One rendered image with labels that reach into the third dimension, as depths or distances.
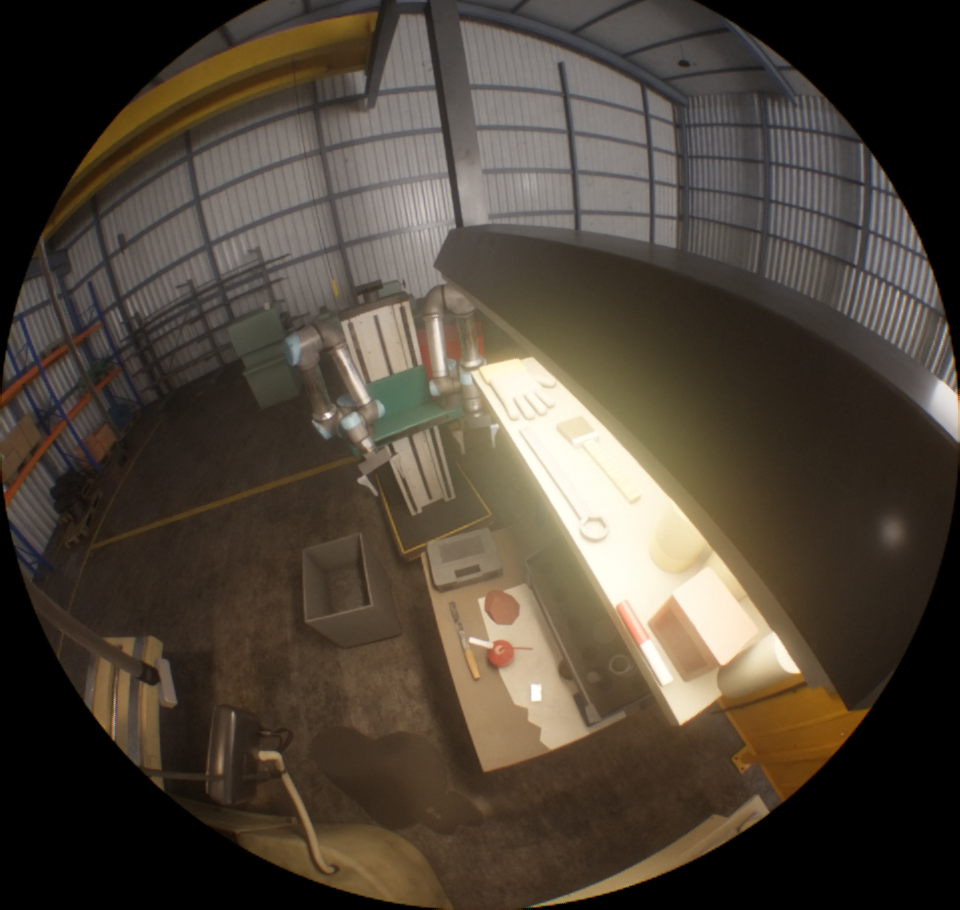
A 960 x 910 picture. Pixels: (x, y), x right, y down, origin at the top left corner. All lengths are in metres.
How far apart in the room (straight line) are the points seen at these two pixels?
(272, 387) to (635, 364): 5.46
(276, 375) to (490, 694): 5.05
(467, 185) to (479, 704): 4.09
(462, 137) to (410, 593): 4.28
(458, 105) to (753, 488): 4.09
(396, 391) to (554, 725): 1.60
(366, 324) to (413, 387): 0.41
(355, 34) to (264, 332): 5.26
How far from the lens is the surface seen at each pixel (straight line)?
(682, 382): 0.18
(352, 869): 1.86
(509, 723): 1.17
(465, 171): 3.93
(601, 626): 0.81
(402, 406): 1.78
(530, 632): 1.22
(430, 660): 2.24
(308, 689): 2.54
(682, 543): 0.43
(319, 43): 6.80
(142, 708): 2.60
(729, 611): 0.39
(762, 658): 0.38
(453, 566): 1.27
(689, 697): 0.45
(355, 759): 2.35
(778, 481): 0.15
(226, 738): 1.17
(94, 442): 9.95
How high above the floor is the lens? 2.12
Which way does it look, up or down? 38 degrees down
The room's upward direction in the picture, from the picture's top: 8 degrees counter-clockwise
